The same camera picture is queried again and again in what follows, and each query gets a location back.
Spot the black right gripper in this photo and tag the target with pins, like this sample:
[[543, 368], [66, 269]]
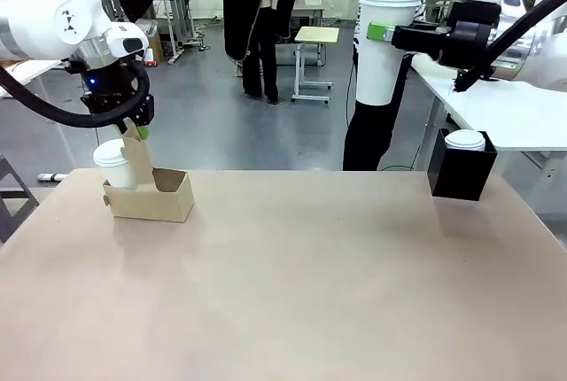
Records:
[[460, 40]]

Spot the black cup holder box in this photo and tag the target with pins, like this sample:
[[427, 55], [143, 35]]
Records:
[[460, 173]]

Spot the small wooden top rolling table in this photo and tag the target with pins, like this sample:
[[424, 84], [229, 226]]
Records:
[[316, 35]]

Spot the brown cardboard drink carrier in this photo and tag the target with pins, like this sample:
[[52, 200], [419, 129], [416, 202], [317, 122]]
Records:
[[150, 206]]

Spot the white lidded cup in black box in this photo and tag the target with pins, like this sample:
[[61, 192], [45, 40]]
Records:
[[465, 139]]

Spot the white tube on floor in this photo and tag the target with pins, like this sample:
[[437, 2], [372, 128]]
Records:
[[52, 176]]

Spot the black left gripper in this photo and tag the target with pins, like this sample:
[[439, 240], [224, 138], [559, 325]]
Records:
[[111, 102]]

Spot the grey metal frame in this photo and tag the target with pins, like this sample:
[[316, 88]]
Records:
[[13, 204]]

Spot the person in zebra striped top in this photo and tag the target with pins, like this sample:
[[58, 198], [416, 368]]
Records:
[[376, 133]]

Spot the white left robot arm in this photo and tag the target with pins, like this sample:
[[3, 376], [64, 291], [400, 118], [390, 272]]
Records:
[[40, 9]]

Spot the cardboard box on floor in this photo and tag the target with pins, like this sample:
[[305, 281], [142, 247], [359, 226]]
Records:
[[153, 51]]

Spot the tall white paper cup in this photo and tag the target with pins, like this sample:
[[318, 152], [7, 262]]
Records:
[[381, 57]]

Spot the white board table edge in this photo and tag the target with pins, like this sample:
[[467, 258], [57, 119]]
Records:
[[26, 73]]

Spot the grey background work table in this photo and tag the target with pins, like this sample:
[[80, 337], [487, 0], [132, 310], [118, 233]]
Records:
[[177, 9]]

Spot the person in black clothes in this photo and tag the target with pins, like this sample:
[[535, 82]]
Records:
[[257, 22]]

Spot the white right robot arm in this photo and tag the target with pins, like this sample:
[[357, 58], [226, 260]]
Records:
[[545, 53]]

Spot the white side table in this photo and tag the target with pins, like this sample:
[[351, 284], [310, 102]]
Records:
[[509, 111]]

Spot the small white lidded paper cup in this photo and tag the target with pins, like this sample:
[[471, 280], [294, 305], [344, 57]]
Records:
[[116, 173]]

